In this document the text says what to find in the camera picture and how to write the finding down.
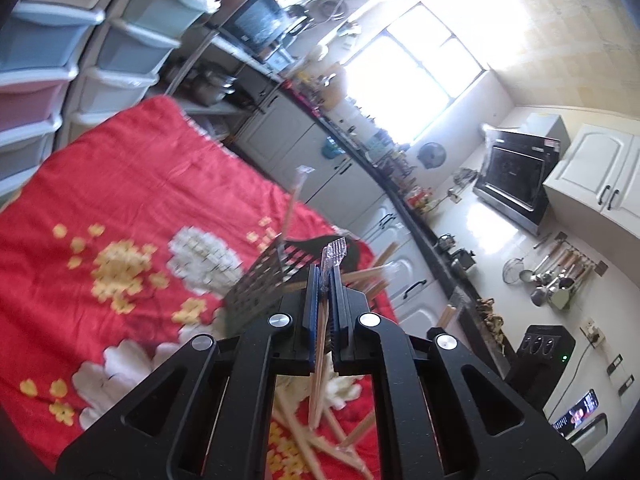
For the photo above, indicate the ginger roots pile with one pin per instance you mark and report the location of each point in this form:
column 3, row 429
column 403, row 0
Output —
column 492, row 316

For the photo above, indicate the steel kettle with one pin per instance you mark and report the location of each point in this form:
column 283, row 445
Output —
column 445, row 242

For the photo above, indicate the steel shelf table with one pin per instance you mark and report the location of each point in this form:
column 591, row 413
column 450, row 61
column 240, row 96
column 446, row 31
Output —
column 240, row 55

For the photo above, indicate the kitchen window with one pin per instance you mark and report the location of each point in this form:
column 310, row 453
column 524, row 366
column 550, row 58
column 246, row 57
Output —
column 415, row 70

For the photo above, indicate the round grey wall fan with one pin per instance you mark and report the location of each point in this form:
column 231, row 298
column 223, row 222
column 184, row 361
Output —
column 431, row 155

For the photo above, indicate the smartphone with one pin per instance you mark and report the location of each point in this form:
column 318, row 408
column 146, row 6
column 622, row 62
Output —
column 575, row 412

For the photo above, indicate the white socket with plug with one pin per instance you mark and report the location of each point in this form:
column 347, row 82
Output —
column 591, row 330

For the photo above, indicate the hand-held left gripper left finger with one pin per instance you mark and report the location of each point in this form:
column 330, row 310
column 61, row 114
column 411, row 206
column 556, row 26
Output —
column 313, row 310

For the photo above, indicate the small hanging tools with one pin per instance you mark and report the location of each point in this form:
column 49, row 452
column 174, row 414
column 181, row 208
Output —
column 462, row 182

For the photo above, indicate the white base cabinets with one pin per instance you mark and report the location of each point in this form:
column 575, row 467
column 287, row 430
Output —
column 310, row 150

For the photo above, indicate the wooden cutting board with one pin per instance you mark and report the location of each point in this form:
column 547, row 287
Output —
column 337, row 87

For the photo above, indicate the pile of chopsticks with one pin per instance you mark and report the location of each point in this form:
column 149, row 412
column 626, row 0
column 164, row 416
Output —
column 330, row 452

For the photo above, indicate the black microwave oven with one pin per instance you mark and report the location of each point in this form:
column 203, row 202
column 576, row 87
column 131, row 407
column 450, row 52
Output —
column 255, row 20

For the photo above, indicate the black lidded pot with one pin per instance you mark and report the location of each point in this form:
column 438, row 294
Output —
column 462, row 260

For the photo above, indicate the white wall cabinet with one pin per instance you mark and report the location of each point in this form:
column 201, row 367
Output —
column 595, row 170

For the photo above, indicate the stacked steel pots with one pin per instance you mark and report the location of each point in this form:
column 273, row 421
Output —
column 212, row 85

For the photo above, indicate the black range hood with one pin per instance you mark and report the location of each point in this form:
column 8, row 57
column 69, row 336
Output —
column 515, row 175

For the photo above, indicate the blue hanging bin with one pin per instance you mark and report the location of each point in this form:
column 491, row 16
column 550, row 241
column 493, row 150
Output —
column 331, row 147

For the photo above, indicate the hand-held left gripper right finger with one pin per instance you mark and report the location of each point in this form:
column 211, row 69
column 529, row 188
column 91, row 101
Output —
column 340, row 320

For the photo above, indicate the drawer tower with beige drawer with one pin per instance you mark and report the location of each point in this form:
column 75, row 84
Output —
column 40, row 45

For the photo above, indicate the red floral blanket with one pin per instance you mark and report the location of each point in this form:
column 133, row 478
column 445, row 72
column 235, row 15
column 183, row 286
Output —
column 125, row 185

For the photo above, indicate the group of condiment bottles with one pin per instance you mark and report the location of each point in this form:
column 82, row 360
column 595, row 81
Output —
column 418, row 196

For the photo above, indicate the black mesh utensil basket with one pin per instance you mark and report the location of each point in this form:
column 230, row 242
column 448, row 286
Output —
column 320, row 247

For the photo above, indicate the row of hanging kitchen utensils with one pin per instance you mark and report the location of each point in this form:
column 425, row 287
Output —
column 555, row 270

